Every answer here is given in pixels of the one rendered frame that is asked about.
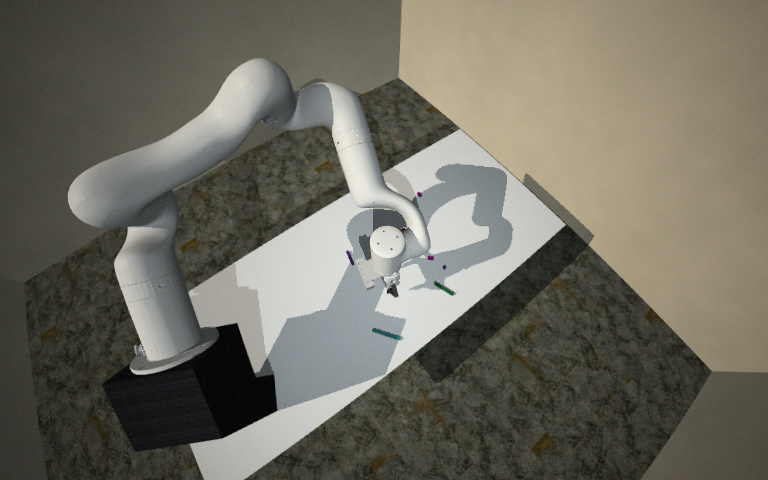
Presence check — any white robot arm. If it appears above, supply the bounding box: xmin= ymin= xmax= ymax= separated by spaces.
xmin=68 ymin=58 xmax=431 ymax=375

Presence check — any dark green rod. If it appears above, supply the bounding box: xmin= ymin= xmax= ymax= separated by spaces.
xmin=434 ymin=282 xmax=454 ymax=296

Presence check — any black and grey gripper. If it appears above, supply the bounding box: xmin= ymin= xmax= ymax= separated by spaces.
xmin=381 ymin=271 xmax=400 ymax=298

